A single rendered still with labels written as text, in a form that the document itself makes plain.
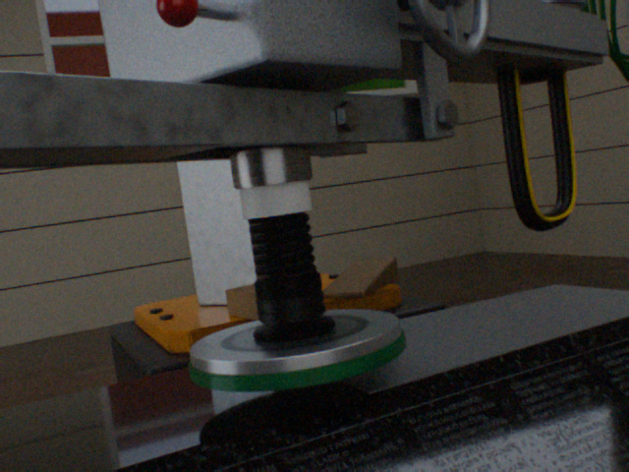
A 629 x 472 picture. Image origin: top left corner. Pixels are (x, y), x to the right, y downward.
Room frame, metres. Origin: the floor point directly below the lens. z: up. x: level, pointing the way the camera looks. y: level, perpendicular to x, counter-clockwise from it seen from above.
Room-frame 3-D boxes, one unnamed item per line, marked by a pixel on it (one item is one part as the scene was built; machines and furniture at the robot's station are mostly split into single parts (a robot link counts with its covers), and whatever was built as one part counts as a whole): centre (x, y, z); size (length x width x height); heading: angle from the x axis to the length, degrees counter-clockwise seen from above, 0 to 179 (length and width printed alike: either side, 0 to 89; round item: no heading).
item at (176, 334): (1.57, 0.15, 0.76); 0.49 x 0.49 x 0.05; 22
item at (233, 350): (0.71, 0.04, 0.86); 0.21 x 0.21 x 0.01
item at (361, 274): (1.48, -0.08, 0.80); 0.20 x 0.10 x 0.05; 153
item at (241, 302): (1.31, 0.10, 0.81); 0.20 x 0.10 x 0.05; 30
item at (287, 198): (0.71, 0.04, 1.00); 0.07 x 0.07 x 0.04
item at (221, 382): (0.71, 0.04, 0.85); 0.22 x 0.22 x 0.04
